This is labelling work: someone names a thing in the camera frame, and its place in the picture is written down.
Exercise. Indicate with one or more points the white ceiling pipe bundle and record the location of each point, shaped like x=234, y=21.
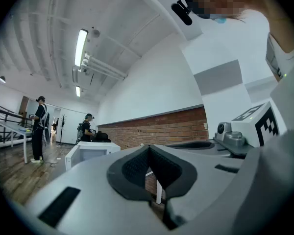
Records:
x=100, y=66

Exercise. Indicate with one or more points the black bag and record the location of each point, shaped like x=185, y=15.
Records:
x=100, y=137

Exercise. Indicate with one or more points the round ceiling sensor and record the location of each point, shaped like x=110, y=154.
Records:
x=95, y=33

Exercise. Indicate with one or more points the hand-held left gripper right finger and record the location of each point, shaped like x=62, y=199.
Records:
x=205, y=180

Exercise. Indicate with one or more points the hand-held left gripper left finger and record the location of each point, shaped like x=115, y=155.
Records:
x=93, y=204

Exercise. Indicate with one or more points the white table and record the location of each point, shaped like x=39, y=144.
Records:
x=12, y=125

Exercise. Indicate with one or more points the black head-worn camera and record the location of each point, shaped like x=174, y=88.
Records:
x=182, y=12

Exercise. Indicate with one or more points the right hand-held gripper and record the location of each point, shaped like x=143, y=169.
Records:
x=245, y=131

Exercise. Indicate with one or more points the brown door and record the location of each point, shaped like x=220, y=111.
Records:
x=23, y=105

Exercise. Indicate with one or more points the white microwave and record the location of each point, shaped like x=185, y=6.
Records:
x=98, y=146

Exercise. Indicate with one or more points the long ceiling light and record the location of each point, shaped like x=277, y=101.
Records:
x=81, y=48
x=78, y=91

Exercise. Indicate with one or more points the black coat rack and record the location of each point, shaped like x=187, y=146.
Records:
x=62, y=126

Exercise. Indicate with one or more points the black metal railing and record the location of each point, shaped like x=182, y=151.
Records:
x=6, y=116

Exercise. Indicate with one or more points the round ceiling lamp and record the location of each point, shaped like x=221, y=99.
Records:
x=2, y=79

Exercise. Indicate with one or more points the blue face mask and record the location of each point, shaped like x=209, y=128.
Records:
x=219, y=19

